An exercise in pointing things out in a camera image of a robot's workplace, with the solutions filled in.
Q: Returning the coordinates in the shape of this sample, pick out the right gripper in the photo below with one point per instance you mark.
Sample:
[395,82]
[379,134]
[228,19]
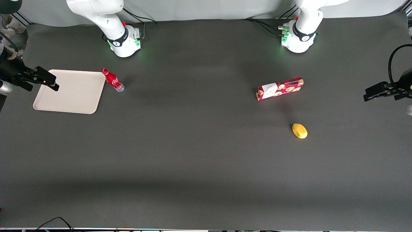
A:
[12,71]

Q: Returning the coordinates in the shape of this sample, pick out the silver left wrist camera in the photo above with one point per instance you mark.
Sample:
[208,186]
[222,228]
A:
[409,109]

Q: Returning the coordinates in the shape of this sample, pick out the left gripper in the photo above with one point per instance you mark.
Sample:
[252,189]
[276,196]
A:
[404,83]

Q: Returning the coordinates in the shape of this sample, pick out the red coke bottle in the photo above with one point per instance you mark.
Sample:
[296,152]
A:
[112,80]

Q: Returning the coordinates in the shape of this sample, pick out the yellow lemon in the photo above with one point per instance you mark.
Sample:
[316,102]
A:
[299,131]

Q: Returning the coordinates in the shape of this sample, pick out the beige plastic tray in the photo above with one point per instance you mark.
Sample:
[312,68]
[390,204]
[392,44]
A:
[75,93]

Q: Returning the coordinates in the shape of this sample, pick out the red tartan cookie box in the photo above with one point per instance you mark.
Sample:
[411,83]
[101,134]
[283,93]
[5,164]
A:
[280,88]

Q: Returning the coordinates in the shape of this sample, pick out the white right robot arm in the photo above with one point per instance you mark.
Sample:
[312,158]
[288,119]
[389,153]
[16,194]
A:
[106,19]

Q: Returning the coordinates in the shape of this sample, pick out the dark grey table mat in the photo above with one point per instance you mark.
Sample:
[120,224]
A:
[193,145]

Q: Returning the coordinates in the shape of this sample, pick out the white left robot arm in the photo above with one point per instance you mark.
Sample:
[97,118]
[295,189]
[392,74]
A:
[305,22]

